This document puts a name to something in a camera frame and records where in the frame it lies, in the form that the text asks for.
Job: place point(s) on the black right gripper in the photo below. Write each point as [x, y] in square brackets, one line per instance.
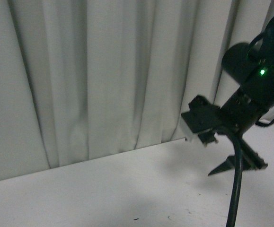
[248, 104]

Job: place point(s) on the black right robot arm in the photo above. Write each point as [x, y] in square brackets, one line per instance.
[252, 66]

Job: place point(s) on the grey-white pleated curtain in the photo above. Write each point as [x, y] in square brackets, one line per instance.
[83, 79]

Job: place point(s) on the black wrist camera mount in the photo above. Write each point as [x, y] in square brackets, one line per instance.
[201, 120]

